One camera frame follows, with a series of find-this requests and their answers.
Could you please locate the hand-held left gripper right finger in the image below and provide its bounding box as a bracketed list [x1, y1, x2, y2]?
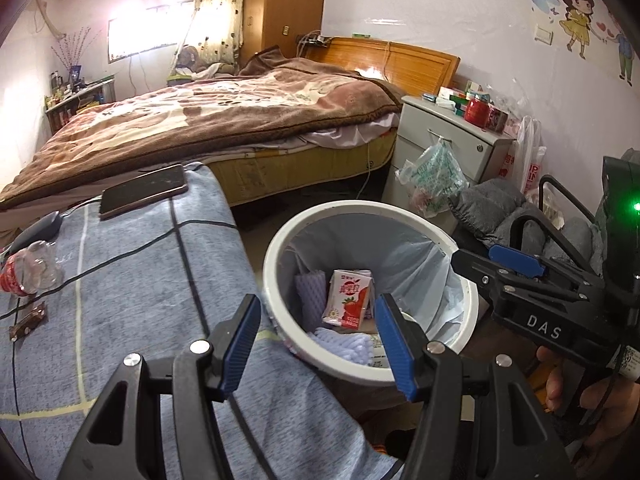
[374, 292, 576, 480]

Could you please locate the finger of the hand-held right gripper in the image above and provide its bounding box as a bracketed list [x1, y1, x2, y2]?
[450, 249, 591, 311]
[487, 174, 608, 286]

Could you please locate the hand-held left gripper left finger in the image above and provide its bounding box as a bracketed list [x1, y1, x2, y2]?
[55, 294, 263, 480]

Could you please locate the white trash bin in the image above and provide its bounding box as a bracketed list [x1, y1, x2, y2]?
[262, 200, 480, 386]

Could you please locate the red strawberry milk carton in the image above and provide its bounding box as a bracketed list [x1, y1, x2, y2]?
[321, 269, 376, 331]

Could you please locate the person's right hand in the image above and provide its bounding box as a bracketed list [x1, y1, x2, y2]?
[537, 347, 640, 456]

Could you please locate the grey cushion pile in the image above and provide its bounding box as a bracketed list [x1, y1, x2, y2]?
[447, 177, 606, 281]

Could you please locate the pale blue bin liner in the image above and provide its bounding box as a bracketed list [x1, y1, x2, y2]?
[277, 215, 473, 351]

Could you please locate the green printed plastic bag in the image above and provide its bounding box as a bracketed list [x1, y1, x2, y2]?
[395, 135, 471, 218]

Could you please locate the white red-print plastic bag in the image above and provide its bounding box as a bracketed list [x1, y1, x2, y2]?
[497, 115, 548, 196]

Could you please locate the pink patterned tin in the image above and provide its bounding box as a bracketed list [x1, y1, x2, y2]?
[487, 105, 510, 133]

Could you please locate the white nightstand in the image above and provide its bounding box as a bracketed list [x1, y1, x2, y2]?
[382, 95, 516, 216]

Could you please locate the red jar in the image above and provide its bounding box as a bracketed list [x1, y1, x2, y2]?
[464, 92, 493, 126]

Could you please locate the white green medicine box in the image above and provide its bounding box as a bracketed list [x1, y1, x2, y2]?
[437, 86, 471, 111]

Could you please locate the black smartphone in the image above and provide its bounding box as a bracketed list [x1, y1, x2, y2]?
[98, 164, 189, 221]

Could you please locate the bed with yellow mattress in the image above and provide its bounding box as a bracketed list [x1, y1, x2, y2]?
[0, 120, 401, 241]

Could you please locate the wooden headboard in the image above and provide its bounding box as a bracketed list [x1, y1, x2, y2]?
[305, 36, 461, 98]

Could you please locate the brown twisted candy wrapper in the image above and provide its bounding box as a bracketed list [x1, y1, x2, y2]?
[9, 301, 49, 342]

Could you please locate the black computer mouse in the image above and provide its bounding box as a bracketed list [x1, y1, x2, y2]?
[7, 210, 64, 256]

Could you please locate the crushed red-label plastic bottle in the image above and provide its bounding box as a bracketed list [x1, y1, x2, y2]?
[0, 240, 65, 297]

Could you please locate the bed with brown blanket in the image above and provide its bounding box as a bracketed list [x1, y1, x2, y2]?
[0, 46, 403, 211]

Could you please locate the brown plush toy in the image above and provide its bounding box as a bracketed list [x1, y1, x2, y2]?
[167, 45, 236, 83]

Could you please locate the wooden wardrobe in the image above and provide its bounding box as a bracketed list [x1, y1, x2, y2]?
[242, 0, 329, 63]

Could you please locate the window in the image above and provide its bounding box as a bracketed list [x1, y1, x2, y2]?
[107, 2, 193, 63]

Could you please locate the spotted curtain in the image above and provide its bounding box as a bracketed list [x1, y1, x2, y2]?
[170, 0, 248, 73]

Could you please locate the vase with purple branches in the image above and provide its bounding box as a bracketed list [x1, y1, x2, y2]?
[51, 27, 103, 81]

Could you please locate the white charging cable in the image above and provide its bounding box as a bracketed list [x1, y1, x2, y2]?
[355, 142, 377, 202]

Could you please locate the cartoon wall sticker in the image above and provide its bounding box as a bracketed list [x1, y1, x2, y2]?
[520, 0, 640, 86]

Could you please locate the white wall pipe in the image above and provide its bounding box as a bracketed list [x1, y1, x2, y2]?
[35, 0, 68, 41]

